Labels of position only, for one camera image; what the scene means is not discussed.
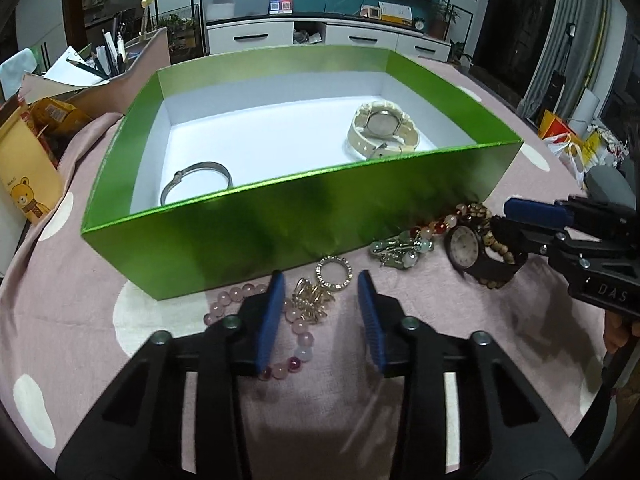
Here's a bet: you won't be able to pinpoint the clear plastic storage box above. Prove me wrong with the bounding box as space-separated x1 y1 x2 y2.
199 0 275 23

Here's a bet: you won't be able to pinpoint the red orange bead bracelet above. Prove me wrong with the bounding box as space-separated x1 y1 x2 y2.
410 201 488 241

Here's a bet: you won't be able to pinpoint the black wrist watch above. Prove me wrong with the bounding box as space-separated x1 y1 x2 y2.
445 225 528 283

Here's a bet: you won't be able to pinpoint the white plastic bag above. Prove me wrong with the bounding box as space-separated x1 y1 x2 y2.
545 132 587 182

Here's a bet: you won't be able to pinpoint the small potted plant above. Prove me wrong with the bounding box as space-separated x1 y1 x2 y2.
449 40 474 74

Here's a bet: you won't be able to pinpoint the light blue cloth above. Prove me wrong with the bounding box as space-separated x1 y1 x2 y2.
0 49 39 102

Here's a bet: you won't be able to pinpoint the dark pencil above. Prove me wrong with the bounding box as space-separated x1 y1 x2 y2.
66 59 110 81

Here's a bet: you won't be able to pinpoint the silver bangle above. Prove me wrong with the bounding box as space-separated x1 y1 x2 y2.
160 161 234 207

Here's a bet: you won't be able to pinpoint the pink bead bracelet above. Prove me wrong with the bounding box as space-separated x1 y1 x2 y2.
203 282 316 380

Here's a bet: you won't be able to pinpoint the cream wrist watch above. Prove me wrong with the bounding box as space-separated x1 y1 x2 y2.
346 100 421 161

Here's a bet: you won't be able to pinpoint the pink pen holder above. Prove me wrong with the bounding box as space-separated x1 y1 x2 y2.
70 27 173 116

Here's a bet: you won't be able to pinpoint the person's right hand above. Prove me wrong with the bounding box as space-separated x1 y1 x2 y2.
602 310 640 357

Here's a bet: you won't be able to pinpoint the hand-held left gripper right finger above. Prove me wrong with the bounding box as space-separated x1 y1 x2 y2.
356 270 586 480

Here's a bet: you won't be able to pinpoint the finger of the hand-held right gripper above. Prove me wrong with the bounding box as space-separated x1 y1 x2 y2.
503 195 640 241
490 215 591 271

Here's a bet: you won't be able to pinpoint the brown wooden bead bracelet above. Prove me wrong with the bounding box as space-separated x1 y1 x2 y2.
465 202 517 291

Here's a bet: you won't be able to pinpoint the rhinestone ring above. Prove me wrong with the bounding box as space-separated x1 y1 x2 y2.
315 255 353 291

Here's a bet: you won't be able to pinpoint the gold charm cluster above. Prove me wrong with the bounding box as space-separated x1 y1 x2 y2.
286 277 335 322

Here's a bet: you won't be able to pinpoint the red yellow shopping bag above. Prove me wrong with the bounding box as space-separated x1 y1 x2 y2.
539 110 572 141

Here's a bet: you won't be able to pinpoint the yellow plastic bag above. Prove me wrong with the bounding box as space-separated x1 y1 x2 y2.
582 129 627 171

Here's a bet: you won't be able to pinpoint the yellow snack packet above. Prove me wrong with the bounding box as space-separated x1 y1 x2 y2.
30 97 93 137

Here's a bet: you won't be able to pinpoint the grey curtain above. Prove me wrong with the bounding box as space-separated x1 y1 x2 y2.
520 0 615 126

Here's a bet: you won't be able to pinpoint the plants in black planter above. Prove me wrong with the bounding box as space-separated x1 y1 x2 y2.
159 12 199 54

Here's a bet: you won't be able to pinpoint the white tv cabinet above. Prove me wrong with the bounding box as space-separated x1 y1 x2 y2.
202 10 453 62

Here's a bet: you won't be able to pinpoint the pink dotted tablecloth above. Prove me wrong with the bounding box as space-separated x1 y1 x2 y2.
0 50 618 480

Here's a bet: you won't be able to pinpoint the green bead charm bracelet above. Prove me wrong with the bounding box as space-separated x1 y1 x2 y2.
370 230 433 271

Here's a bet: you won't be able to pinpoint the yellow bear bag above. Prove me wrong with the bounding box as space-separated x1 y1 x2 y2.
0 115 63 226

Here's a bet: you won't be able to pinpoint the tall potted plant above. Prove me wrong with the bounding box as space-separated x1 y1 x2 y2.
430 0 459 41

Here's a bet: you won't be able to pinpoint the bunch of pens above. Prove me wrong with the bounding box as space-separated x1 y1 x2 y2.
95 16 130 77

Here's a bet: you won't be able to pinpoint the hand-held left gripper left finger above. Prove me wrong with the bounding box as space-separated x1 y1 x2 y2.
55 270 288 480

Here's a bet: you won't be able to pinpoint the green cardboard box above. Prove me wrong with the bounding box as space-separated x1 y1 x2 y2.
80 44 524 302

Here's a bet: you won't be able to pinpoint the yellow white desk calendar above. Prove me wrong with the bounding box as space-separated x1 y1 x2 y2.
378 2 414 26

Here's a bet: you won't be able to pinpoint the cream headed wooden stick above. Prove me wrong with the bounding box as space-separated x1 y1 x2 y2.
141 0 160 37

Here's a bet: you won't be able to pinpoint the white refrigerator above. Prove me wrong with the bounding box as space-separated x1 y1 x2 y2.
15 0 69 68

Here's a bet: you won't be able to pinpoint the white paper sheet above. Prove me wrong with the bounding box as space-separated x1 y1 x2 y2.
44 45 108 95

